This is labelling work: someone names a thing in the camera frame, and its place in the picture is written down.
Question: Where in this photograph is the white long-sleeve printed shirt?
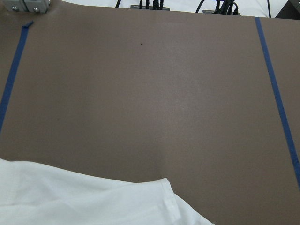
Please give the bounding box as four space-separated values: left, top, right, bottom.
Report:
0 160 210 225

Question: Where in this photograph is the brown paper table cover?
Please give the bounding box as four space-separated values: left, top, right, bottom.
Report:
0 0 300 225

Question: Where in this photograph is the black usb hub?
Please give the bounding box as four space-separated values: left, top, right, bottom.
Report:
199 0 240 16
130 0 170 11

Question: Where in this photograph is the aluminium corner bracket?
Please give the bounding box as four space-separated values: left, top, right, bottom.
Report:
1 0 51 13

